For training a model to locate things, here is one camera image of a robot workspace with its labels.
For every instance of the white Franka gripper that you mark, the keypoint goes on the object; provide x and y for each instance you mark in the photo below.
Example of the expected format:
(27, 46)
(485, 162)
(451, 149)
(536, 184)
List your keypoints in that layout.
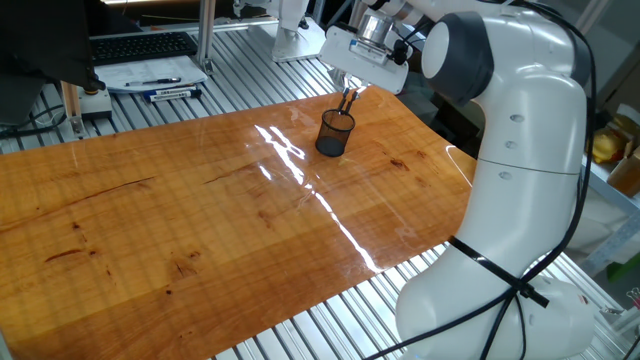
(370, 72)

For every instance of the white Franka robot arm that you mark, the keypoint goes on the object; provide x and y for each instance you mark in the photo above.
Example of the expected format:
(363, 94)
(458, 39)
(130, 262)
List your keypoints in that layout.
(525, 175)

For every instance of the black mesh pen holder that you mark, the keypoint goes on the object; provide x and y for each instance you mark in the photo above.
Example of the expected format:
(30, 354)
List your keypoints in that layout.
(332, 137)

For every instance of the black pen on papers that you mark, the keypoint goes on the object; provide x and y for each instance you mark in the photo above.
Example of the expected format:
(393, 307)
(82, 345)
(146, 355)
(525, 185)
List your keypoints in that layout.
(165, 80)

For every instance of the blue and white marker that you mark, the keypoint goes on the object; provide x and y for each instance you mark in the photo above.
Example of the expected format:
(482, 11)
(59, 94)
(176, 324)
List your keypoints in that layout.
(172, 95)

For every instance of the white paper stack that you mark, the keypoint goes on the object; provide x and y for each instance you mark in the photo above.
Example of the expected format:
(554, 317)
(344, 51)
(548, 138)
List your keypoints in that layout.
(150, 70)

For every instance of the black computer keyboard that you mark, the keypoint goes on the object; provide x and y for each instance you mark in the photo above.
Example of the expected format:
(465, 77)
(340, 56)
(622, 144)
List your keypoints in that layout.
(142, 47)

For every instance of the wood-grain table mat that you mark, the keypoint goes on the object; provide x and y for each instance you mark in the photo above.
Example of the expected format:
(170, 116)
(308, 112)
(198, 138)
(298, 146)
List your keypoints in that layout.
(175, 240)

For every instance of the white box with knob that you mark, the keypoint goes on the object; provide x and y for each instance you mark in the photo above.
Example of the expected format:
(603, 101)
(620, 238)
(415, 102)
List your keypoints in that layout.
(95, 105)

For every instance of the yellow toy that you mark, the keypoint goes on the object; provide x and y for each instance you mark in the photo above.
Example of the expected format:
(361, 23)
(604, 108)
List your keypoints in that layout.
(607, 146)

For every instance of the wooden strip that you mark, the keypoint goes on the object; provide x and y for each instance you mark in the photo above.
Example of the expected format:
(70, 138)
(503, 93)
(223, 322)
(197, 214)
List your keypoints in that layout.
(71, 107)

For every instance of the brown cardboard box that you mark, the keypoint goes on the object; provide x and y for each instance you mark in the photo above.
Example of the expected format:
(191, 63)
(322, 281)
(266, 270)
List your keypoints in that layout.
(627, 175)

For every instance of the green object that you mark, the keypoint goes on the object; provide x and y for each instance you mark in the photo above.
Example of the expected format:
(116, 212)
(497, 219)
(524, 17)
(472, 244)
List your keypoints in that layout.
(627, 267)

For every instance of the binder clips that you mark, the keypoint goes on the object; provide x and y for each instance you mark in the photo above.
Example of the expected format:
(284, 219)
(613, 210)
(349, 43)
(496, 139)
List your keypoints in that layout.
(634, 296)

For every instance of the silver wrist-mounted camera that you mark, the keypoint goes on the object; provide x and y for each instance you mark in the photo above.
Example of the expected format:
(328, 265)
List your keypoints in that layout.
(369, 51)

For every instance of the aluminium profile rail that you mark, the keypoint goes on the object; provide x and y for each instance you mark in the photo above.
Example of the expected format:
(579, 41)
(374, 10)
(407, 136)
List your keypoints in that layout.
(240, 23)

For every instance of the aluminium profile post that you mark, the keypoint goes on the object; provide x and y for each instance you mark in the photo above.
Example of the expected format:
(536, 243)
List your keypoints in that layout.
(206, 30)

